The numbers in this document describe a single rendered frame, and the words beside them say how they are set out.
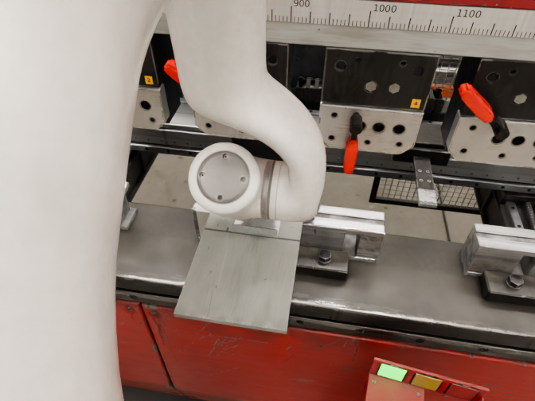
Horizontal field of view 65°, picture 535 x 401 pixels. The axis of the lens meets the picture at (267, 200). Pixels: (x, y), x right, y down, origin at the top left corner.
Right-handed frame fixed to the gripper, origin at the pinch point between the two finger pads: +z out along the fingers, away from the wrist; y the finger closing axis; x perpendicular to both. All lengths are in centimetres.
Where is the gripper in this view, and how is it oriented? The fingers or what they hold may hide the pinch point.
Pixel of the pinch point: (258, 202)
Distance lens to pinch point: 79.1
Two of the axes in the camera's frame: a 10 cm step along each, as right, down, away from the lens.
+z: 1.1, 1.0, 9.9
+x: -1.3, 9.9, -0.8
